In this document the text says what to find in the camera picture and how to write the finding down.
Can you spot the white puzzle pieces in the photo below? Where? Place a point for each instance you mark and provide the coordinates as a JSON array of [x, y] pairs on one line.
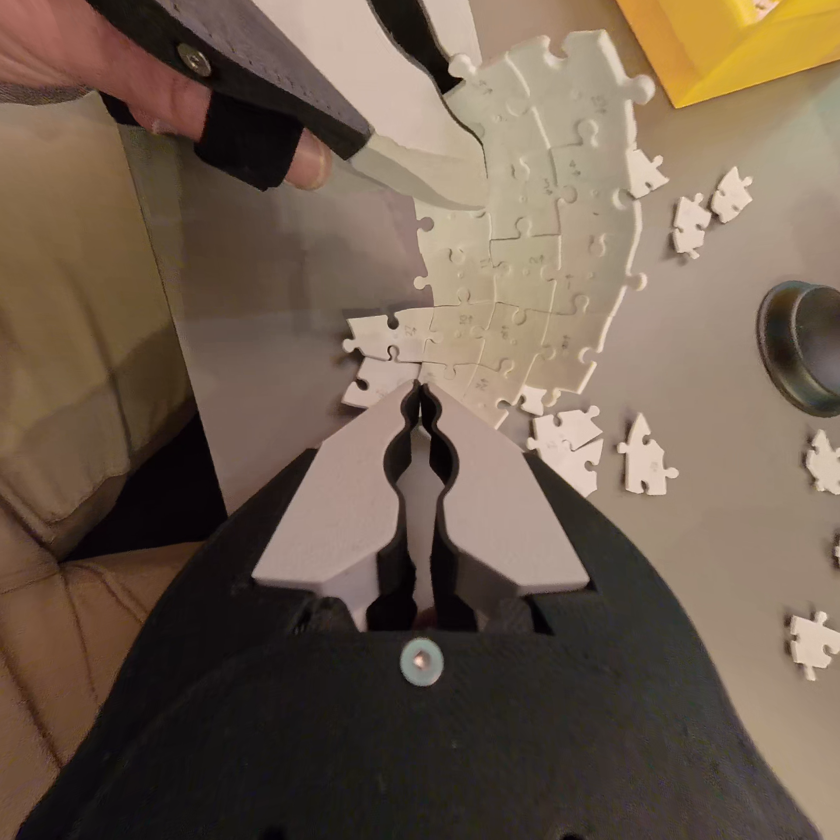
[[646, 459]]

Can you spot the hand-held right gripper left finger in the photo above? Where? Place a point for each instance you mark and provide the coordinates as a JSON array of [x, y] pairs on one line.
[[328, 525]]

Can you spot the single white puzzle piece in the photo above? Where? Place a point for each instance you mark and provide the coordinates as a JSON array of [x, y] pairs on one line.
[[377, 384]]

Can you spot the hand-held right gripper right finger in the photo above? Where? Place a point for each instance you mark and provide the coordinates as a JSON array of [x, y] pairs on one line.
[[512, 525]]

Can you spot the assembled white puzzle section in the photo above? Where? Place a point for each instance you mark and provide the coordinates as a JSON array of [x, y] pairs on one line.
[[558, 229]]

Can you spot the yellow plastic bin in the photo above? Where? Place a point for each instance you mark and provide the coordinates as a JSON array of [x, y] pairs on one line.
[[754, 59]]

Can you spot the black round stand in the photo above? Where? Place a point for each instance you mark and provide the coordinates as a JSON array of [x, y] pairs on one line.
[[781, 341]]

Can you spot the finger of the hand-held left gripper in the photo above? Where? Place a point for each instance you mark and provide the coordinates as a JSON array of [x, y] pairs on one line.
[[380, 85], [453, 26]]

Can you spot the person's left hand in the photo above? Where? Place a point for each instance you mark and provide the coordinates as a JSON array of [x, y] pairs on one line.
[[79, 46]]

